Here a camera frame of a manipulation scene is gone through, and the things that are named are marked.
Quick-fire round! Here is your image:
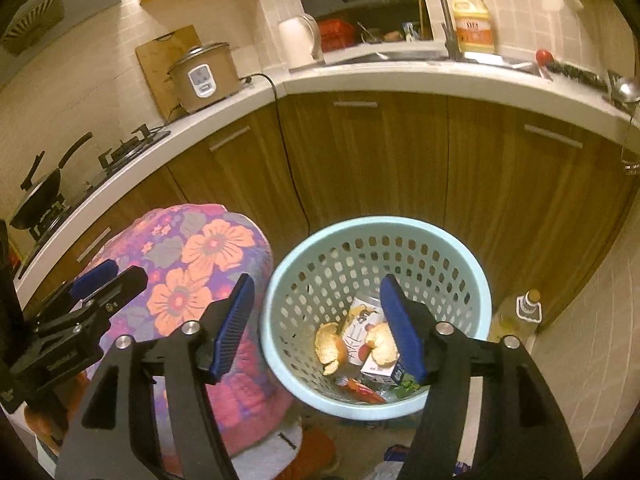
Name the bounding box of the metal ladle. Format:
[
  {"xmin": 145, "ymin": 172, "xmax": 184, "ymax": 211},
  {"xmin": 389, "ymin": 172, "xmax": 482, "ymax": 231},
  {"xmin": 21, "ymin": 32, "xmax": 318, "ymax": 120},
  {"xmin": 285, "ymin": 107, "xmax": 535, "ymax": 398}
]
[{"xmin": 607, "ymin": 72, "xmax": 640, "ymax": 111}]

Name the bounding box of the metal faucet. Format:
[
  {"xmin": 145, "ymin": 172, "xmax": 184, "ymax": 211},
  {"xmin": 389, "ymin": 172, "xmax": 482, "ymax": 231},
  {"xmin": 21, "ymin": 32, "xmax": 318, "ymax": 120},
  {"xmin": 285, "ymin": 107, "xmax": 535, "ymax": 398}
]
[{"xmin": 382, "ymin": 0, "xmax": 463, "ymax": 61}]

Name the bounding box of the dark scrubbing brush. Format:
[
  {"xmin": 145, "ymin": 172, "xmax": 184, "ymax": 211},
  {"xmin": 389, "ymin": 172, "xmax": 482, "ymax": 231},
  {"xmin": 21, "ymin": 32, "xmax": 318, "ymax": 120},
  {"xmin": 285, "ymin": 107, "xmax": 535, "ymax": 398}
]
[{"xmin": 549, "ymin": 61, "xmax": 608, "ymax": 92}]

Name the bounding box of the black wok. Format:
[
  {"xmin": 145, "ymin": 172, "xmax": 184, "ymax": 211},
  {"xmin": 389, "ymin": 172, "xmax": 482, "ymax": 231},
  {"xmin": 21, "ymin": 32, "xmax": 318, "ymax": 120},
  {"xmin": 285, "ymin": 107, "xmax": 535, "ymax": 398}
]
[{"xmin": 10, "ymin": 132, "xmax": 94, "ymax": 231}]

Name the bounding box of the black spatula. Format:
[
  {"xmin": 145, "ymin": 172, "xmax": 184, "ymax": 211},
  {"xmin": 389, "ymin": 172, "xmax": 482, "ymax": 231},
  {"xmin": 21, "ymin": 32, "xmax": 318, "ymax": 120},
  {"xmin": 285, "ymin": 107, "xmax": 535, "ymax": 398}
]
[{"xmin": 21, "ymin": 151, "xmax": 45, "ymax": 192}]

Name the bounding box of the yellow liquid jug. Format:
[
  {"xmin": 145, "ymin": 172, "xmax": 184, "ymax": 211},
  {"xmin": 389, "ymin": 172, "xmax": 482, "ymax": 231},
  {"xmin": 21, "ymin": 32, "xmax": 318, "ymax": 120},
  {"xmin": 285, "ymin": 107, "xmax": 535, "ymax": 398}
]
[{"xmin": 452, "ymin": 0, "xmax": 496, "ymax": 55}]

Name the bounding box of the white electric kettle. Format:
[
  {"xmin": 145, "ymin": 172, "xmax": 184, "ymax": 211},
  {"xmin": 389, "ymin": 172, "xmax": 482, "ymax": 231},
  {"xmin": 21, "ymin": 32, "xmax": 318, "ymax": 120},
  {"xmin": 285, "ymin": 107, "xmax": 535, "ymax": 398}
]
[{"xmin": 277, "ymin": 14, "xmax": 325, "ymax": 72}]

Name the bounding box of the clear printed plastic bag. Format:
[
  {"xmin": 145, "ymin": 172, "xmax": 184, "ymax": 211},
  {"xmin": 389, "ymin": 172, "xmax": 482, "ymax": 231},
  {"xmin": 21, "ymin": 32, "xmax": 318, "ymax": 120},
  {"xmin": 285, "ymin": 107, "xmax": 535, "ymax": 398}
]
[{"xmin": 342, "ymin": 296, "xmax": 388, "ymax": 367}]

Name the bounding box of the small blue white carton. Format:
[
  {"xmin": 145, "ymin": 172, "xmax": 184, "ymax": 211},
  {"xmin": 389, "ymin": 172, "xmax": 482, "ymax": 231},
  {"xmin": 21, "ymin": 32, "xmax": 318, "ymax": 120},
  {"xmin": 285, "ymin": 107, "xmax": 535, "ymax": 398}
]
[{"xmin": 360, "ymin": 355, "xmax": 406, "ymax": 386}]

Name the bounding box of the wooden cutting board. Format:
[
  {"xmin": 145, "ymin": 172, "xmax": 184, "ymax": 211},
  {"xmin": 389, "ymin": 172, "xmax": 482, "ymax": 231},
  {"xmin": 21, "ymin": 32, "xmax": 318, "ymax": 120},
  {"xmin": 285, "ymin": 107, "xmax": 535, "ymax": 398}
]
[{"xmin": 135, "ymin": 25, "xmax": 203, "ymax": 122}]

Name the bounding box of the steel sink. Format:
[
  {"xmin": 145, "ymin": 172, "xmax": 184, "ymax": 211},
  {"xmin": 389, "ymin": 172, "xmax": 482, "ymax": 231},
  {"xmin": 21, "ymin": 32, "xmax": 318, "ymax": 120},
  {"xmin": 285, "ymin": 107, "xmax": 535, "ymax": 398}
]
[{"xmin": 325, "ymin": 49, "xmax": 541, "ymax": 70}]

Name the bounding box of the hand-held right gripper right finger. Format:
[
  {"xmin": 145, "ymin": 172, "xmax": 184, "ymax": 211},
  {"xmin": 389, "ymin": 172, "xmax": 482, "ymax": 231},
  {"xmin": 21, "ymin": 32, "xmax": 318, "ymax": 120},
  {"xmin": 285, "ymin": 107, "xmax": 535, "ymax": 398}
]
[{"xmin": 379, "ymin": 274, "xmax": 583, "ymax": 480}]

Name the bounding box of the red container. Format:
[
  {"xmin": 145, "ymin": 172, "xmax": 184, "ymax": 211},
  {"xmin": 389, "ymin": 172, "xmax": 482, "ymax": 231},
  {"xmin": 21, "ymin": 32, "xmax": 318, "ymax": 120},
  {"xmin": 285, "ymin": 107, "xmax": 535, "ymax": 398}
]
[{"xmin": 317, "ymin": 19, "xmax": 357, "ymax": 52}]

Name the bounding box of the range hood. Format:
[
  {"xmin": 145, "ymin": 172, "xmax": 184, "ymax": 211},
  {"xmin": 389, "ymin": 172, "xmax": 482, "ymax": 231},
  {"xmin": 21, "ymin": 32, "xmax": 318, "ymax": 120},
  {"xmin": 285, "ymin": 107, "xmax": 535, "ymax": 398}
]
[{"xmin": 0, "ymin": 0, "xmax": 132, "ymax": 57}]

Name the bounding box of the cooking oil bottle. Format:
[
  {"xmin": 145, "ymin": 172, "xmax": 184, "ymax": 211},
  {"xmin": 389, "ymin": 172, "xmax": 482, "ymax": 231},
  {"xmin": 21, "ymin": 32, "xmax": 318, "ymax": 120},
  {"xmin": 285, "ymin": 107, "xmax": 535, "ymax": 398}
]
[{"xmin": 487, "ymin": 288, "xmax": 544, "ymax": 346}]

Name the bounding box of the beige rice cooker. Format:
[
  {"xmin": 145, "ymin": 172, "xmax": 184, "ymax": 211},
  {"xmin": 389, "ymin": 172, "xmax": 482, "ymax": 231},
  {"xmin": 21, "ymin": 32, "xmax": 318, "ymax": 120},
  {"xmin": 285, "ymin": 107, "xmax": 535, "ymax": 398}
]
[{"xmin": 166, "ymin": 42, "xmax": 242, "ymax": 113}]

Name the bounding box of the white striped cloth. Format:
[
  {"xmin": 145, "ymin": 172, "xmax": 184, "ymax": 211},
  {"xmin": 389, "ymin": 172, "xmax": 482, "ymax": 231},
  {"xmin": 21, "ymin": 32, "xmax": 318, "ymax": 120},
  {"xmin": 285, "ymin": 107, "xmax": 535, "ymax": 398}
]
[{"xmin": 232, "ymin": 412, "xmax": 306, "ymax": 480}]

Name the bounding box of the white plastic bag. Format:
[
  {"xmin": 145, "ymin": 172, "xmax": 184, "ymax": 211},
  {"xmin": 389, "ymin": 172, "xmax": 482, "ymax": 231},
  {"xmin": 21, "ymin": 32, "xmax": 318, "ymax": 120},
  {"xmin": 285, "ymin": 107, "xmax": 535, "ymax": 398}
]
[{"xmin": 360, "ymin": 460, "xmax": 407, "ymax": 480}]

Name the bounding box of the light blue perforated basket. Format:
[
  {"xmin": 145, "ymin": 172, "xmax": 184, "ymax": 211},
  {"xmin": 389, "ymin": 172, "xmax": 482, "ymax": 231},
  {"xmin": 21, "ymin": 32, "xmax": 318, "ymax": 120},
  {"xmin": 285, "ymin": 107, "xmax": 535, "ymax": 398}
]
[{"xmin": 260, "ymin": 216, "xmax": 493, "ymax": 421}]

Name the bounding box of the orange stool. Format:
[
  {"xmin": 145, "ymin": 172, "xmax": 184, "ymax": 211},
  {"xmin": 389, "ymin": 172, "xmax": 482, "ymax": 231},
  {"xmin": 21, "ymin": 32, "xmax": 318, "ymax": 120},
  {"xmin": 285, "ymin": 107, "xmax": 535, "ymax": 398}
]
[{"xmin": 277, "ymin": 427, "xmax": 341, "ymax": 480}]

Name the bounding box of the wooden base cabinet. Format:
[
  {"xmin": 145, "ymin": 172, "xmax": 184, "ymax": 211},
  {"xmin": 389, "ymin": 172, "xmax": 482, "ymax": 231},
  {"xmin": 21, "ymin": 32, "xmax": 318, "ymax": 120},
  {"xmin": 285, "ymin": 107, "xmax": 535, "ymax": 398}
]
[{"xmin": 20, "ymin": 92, "xmax": 636, "ymax": 332}]

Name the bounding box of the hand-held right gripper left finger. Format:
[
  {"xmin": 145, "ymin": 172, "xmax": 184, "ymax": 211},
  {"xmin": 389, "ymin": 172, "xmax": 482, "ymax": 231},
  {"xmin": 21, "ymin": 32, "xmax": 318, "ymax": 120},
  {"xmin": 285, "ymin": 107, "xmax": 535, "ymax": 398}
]
[{"xmin": 55, "ymin": 273, "xmax": 256, "ymax": 480}]

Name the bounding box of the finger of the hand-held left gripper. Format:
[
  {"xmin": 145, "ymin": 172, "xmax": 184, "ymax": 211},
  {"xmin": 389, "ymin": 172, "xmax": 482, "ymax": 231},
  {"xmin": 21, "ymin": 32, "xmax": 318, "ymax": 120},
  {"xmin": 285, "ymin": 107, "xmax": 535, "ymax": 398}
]
[
  {"xmin": 35, "ymin": 260, "xmax": 119, "ymax": 324},
  {"xmin": 37, "ymin": 266, "xmax": 149, "ymax": 357}
]

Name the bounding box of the black gas stove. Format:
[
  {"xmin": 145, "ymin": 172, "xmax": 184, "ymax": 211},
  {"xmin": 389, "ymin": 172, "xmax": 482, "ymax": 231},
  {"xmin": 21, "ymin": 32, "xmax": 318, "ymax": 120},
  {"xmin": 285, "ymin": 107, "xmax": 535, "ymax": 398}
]
[{"xmin": 27, "ymin": 125, "xmax": 171, "ymax": 242}]

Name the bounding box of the orange peel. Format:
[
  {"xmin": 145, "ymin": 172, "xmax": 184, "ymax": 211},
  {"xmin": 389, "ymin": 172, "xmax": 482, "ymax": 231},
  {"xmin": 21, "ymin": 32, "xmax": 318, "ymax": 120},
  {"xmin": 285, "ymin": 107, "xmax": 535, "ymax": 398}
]
[
  {"xmin": 314, "ymin": 322, "xmax": 349, "ymax": 376},
  {"xmin": 365, "ymin": 322, "xmax": 401, "ymax": 363}
]

